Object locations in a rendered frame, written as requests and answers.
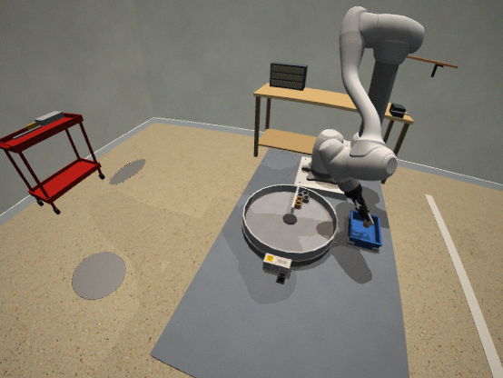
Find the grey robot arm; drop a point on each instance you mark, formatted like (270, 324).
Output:
(366, 157)

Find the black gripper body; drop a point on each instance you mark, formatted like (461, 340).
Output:
(354, 194)

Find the blue open tray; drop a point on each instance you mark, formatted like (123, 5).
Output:
(372, 234)

